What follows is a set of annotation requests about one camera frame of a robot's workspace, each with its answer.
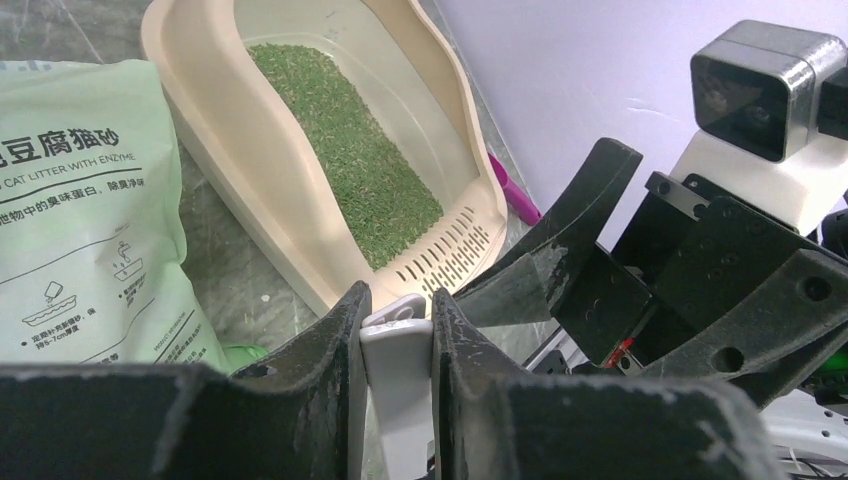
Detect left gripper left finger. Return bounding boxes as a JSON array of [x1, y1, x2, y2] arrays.
[[1, 281, 372, 479]]

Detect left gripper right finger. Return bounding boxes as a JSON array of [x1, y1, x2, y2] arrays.
[[432, 290, 782, 479]]

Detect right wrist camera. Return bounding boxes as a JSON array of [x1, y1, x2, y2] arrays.
[[670, 20, 847, 236]]

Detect green cat litter bag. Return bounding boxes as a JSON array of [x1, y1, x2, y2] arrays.
[[1, 60, 265, 374]]

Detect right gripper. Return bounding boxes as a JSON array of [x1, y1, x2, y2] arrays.
[[454, 137, 847, 406]]

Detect green litter pellets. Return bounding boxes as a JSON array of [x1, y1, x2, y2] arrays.
[[248, 43, 443, 270]]

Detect beige litter box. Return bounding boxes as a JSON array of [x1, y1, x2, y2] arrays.
[[140, 1, 508, 315]]

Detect magenta litter scoop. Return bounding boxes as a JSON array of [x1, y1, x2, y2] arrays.
[[488, 153, 542, 226]]

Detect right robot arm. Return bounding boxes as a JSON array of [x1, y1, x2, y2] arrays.
[[457, 133, 847, 478]]

